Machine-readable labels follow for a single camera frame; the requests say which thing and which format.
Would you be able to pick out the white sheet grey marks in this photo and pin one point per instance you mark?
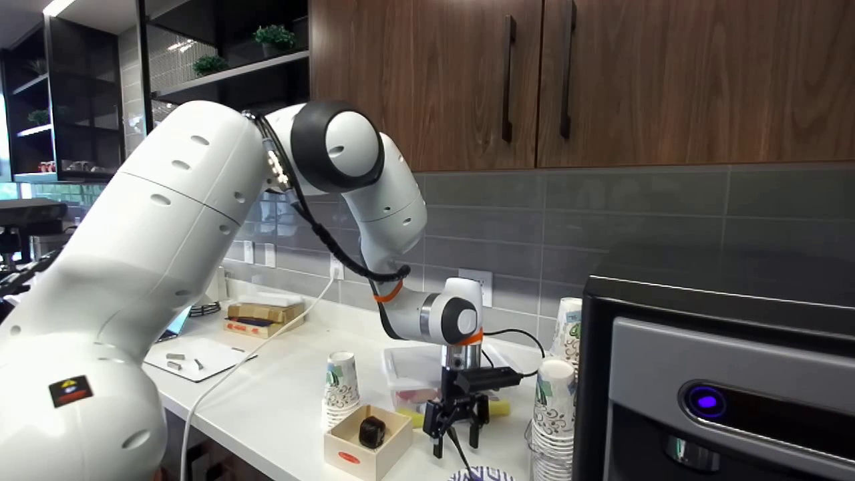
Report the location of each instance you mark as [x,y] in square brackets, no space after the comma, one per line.
[197,359]

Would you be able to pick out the wooden upper cabinet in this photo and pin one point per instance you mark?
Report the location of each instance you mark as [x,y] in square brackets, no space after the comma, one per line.
[670,81]

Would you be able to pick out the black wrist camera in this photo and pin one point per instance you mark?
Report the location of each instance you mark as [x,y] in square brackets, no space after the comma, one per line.
[495,379]

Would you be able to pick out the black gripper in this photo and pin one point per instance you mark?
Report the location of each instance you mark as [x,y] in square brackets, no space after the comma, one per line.
[464,403]

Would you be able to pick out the silver spatula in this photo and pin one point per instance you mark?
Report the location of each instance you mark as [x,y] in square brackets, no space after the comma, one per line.
[459,451]

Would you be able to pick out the small black object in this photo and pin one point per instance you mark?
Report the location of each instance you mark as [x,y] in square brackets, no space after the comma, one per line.
[373,432]

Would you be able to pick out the ceiling light strip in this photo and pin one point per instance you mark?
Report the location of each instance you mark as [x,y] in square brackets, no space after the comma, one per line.
[58,6]

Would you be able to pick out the black shelving unit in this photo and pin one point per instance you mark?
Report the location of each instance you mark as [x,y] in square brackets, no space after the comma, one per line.
[63,108]

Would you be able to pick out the yellow item inside container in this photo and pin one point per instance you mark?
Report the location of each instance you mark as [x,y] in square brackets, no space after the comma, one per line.
[499,411]

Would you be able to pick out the small green plant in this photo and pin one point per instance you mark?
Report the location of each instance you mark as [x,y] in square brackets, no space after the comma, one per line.
[274,38]
[209,65]

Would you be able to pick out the open wooden box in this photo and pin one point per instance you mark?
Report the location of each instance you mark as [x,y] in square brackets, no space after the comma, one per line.
[350,458]

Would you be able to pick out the black silver beverage machine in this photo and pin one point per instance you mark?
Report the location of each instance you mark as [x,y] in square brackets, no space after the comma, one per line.
[730,383]

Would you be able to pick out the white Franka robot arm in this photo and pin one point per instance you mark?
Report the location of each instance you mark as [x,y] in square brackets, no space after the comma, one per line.
[135,269]

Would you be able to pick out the tall white paper cup stack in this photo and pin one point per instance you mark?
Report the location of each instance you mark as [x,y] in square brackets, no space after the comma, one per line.
[571,324]

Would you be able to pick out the paper cup stack blue print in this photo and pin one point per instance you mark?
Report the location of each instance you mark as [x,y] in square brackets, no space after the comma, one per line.
[554,403]

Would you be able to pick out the flat wooden block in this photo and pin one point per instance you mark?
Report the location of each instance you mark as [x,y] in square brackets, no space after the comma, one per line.
[269,311]

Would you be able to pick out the dark open wall shelf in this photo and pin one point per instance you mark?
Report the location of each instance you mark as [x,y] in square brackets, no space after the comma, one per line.
[230,81]

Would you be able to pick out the clear container white lid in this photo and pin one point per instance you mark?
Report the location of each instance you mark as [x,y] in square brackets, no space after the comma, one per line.
[411,369]

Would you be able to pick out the flat wooden box red label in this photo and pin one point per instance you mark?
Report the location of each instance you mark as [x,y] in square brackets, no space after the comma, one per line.
[250,331]

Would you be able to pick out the squat printed paper cup stack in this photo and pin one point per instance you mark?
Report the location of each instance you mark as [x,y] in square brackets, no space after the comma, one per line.
[341,383]

